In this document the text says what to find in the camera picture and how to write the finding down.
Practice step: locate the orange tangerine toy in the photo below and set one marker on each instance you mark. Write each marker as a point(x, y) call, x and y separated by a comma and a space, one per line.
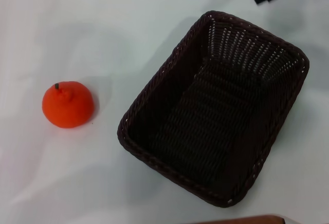
point(72, 108)

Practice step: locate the dark brown woven basket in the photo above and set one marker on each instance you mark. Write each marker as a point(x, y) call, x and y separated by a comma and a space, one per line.
point(205, 121)

